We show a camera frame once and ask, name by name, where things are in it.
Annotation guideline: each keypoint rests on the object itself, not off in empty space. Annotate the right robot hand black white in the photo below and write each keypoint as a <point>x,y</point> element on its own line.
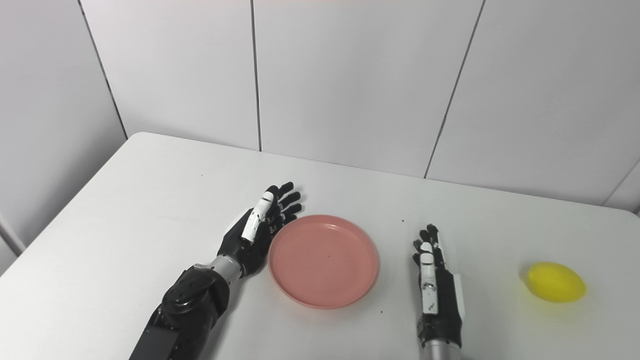
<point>437,295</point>

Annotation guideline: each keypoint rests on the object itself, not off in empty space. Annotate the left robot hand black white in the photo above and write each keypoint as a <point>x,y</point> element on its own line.
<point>257,232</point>

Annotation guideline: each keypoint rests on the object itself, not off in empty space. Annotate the pink round plate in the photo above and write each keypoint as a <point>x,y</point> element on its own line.
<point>323,261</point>

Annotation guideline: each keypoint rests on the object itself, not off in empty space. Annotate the yellow lemon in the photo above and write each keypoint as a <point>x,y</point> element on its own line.
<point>556,282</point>

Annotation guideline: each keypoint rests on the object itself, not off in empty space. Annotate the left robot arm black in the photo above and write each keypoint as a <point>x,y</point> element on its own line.
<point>192,310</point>

